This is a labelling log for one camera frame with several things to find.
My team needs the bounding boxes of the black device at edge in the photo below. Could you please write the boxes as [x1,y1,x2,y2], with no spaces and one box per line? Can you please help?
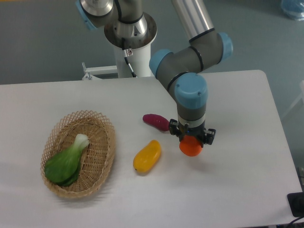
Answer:
[287,192,304,217]

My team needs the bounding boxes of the blue plastic bag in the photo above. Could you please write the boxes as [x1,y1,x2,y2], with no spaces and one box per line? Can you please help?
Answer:
[281,0,304,21]

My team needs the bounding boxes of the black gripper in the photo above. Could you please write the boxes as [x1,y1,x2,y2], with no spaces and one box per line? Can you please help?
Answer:
[169,119,216,148]

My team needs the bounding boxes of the orange fruit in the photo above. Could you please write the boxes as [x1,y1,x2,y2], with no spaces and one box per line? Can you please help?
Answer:
[179,135,202,157]

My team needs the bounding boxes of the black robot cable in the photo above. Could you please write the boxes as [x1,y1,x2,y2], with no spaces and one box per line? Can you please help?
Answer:
[121,37,138,78]

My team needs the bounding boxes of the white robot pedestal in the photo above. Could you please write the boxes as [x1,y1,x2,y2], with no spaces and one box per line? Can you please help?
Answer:
[81,14,158,80]

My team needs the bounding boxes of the green bok choy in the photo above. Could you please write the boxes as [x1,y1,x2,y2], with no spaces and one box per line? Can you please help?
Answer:
[44,134,90,187]

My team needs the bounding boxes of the purple sweet potato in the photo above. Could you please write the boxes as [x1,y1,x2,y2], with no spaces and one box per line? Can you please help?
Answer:
[142,114,169,132]

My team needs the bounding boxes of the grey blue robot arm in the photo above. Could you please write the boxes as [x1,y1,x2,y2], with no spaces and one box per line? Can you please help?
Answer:
[76,0,233,147]

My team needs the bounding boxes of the woven wicker basket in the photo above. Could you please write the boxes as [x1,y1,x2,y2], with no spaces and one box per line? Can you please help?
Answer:
[41,110,115,199]

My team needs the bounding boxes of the yellow mango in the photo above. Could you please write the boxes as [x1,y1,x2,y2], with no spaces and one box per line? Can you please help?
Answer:
[133,140,162,173]

